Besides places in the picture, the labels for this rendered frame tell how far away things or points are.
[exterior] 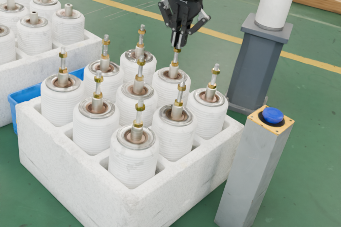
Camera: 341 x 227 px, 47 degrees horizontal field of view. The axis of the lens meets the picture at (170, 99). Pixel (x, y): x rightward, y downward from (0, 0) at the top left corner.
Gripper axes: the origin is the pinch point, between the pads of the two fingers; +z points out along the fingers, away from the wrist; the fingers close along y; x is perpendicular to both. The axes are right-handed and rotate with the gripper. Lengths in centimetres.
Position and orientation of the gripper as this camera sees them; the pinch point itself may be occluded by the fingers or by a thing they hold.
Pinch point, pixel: (178, 39)
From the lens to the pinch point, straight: 92.9
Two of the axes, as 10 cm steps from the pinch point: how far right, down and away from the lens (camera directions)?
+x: 5.1, -4.1, 7.6
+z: -1.5, 8.2, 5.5
